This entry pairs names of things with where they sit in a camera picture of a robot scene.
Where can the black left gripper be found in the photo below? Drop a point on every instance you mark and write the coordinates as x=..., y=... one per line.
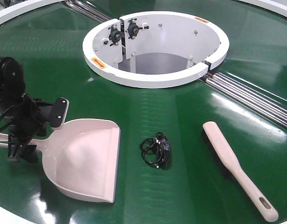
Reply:
x=28, y=119

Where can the pink plastic dustpan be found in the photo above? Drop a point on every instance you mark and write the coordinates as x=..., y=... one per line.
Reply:
x=81, y=159

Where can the pink hand brush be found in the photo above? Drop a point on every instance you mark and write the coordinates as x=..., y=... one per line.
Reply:
x=231, y=162

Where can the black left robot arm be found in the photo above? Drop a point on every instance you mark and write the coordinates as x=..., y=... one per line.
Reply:
x=12, y=87

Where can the black left bearing block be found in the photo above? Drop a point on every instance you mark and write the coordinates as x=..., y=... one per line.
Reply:
x=115, y=35

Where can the black bearing block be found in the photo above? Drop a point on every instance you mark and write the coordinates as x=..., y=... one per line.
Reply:
x=115, y=35
x=133, y=29

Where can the steel transfer rollers rear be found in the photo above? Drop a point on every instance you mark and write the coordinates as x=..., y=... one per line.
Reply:
x=87, y=9

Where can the steel transfer rollers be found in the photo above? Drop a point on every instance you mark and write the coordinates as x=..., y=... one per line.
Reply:
x=87, y=9
x=238, y=90

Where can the black right bearing block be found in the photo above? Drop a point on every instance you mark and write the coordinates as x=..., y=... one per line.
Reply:
x=133, y=29

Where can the steel transfer rollers right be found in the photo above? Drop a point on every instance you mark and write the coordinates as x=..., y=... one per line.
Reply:
x=238, y=90

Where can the white outer conveyor rail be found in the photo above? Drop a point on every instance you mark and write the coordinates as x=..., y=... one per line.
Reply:
x=6, y=14

